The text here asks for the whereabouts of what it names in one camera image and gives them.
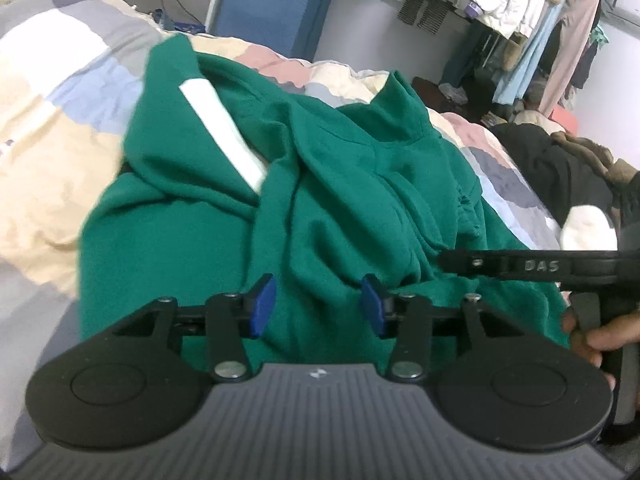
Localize green hoodie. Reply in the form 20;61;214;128
80;34;571;376

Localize striped garment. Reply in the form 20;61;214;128
397;0;448;36

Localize patchwork quilt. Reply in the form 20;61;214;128
0;0;566;461

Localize white fluffy blanket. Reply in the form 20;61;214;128
560;205;618;251

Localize blue tray with small things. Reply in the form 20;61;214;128
150;7;206;36

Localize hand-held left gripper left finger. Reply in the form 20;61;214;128
114;273;277;383

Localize blue padded board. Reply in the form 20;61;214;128
215;0;321;58

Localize pink trousers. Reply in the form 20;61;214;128
537;0;601;118

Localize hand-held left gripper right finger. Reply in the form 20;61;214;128
360;273;526;383

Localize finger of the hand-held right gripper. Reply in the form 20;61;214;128
437;249;511;279

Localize black cloth pile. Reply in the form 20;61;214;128
490;122;618;226

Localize person's right hand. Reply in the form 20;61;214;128
562;308;640;391

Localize brown coat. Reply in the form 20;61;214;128
550;130;640;186

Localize light blue garment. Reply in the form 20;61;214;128
492;0;568;106

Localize dark hanging clothes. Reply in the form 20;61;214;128
567;25;608;91

